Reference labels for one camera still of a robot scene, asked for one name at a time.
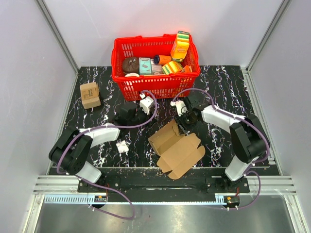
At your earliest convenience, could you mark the purple cable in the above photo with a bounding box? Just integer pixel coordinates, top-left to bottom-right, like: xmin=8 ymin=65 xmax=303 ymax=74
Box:
xmin=56 ymin=90 xmax=158 ymax=220
xmin=172 ymin=87 xmax=271 ymax=211

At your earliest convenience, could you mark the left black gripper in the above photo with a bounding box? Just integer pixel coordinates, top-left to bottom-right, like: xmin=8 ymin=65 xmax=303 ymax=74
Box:
xmin=128 ymin=104 xmax=157 ymax=129

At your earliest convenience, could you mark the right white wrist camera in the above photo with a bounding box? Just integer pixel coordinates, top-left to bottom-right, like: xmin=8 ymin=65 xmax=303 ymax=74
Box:
xmin=171 ymin=100 xmax=188 ymax=117

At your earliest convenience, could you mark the tall orange yellow carton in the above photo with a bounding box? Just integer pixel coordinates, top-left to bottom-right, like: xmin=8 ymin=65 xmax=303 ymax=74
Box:
xmin=170 ymin=31 xmax=190 ymax=62

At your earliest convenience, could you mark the red plastic shopping basket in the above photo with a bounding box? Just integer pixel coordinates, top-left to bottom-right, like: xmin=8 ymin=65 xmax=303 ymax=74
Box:
xmin=111 ymin=34 xmax=201 ymax=101

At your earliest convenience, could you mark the brown round chocolate cake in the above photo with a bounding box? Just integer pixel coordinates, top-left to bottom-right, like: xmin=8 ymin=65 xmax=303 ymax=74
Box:
xmin=122 ymin=57 xmax=139 ymax=74

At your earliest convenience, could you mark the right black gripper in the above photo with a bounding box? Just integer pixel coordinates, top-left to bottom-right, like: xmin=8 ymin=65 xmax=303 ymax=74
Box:
xmin=173 ymin=110 xmax=198 ymax=136

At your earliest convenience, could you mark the yellow green sponge pack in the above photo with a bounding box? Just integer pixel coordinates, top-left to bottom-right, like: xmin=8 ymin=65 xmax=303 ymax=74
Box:
xmin=162 ymin=61 xmax=183 ymax=75

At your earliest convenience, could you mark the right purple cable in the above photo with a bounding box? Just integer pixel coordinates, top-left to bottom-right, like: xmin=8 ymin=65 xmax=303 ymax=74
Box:
xmin=172 ymin=87 xmax=271 ymax=211

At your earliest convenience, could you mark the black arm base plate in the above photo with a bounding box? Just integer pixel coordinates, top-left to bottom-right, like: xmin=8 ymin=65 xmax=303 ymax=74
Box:
xmin=77 ymin=166 xmax=251 ymax=197

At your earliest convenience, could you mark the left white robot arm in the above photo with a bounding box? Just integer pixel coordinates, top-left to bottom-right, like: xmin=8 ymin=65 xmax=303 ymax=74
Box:
xmin=49 ymin=100 xmax=154 ymax=192

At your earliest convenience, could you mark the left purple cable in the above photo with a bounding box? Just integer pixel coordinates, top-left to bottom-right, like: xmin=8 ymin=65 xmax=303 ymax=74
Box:
xmin=56 ymin=90 xmax=158 ymax=220

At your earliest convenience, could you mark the small white paper card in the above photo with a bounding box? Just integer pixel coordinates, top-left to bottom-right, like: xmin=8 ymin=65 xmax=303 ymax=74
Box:
xmin=116 ymin=140 xmax=129 ymax=153

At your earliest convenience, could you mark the teal snack box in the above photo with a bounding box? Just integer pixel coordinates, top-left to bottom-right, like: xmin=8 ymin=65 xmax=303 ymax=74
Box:
xmin=138 ymin=57 xmax=152 ymax=75

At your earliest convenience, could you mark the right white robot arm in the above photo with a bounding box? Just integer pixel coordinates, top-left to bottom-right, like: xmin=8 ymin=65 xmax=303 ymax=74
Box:
xmin=171 ymin=96 xmax=270 ymax=192

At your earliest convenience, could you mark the small folded cardboard box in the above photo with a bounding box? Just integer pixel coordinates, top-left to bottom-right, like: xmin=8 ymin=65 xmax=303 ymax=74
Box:
xmin=80 ymin=82 xmax=101 ymax=109

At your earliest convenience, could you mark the brown cardboard box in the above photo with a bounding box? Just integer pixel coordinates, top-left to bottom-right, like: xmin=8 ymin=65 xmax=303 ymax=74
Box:
xmin=148 ymin=120 xmax=206 ymax=180

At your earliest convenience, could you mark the orange blue can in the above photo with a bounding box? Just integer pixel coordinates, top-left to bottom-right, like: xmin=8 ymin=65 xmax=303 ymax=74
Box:
xmin=153 ymin=55 xmax=172 ymax=65

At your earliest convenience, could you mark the small orange packet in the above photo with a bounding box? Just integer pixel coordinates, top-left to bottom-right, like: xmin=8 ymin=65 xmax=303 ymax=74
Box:
xmin=180 ymin=65 xmax=192 ymax=73

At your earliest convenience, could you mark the pink white snack box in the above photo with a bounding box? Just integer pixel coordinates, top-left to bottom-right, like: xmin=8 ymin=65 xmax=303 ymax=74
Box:
xmin=151 ymin=59 xmax=163 ymax=75

